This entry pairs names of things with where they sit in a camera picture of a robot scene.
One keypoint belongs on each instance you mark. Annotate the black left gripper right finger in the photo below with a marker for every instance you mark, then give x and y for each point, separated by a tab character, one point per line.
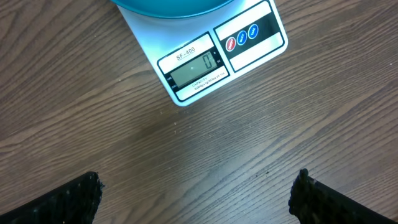
312	202

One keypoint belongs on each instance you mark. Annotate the white digital kitchen scale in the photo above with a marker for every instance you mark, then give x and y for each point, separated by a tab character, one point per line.
194	56

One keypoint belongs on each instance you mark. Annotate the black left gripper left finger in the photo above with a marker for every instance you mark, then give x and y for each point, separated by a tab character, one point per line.
75	202

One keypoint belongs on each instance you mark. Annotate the teal plastic bowl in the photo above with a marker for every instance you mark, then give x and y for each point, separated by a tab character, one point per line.
171	9

